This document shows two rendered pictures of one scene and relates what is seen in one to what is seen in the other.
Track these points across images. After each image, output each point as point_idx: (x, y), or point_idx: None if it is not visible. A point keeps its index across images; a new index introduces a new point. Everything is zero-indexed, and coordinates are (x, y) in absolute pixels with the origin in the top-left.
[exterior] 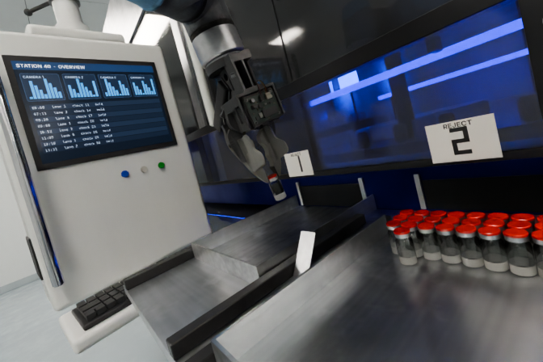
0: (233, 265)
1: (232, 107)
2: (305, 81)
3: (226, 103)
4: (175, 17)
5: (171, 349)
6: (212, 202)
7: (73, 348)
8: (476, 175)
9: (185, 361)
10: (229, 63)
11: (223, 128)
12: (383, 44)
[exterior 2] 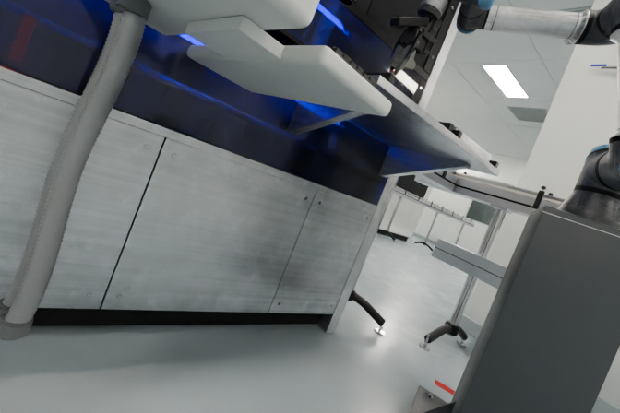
0: None
1: (430, 39)
2: (374, 26)
3: (429, 33)
4: None
5: (453, 126)
6: None
7: (390, 108)
8: None
9: (459, 130)
10: (439, 24)
11: (419, 38)
12: None
